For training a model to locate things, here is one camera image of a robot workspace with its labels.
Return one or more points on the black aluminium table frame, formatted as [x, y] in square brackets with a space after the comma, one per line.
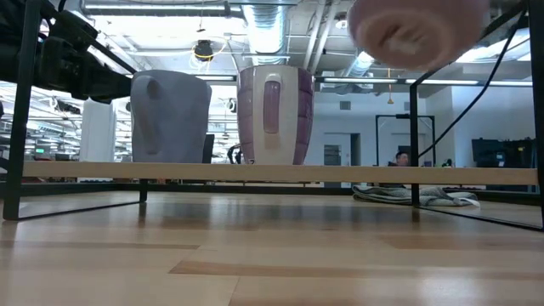
[85, 188]

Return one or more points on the dark background monitor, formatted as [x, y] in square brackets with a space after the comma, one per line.
[501, 153]

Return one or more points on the pink ceramic mug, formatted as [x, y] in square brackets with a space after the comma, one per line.
[416, 34]

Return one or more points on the grey folded cloth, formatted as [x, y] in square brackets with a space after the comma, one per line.
[395, 194]

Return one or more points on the ceiling mounted black camera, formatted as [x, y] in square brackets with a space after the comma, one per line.
[204, 50]

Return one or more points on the blue ceramic mug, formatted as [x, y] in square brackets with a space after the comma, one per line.
[170, 119]

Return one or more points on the black background rig frame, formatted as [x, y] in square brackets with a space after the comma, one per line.
[378, 140]

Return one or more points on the person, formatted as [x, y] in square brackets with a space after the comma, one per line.
[400, 159]

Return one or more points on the silver ceiling air duct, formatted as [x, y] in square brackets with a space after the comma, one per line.
[268, 30]

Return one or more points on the purple and white mug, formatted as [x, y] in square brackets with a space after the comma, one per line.
[293, 119]

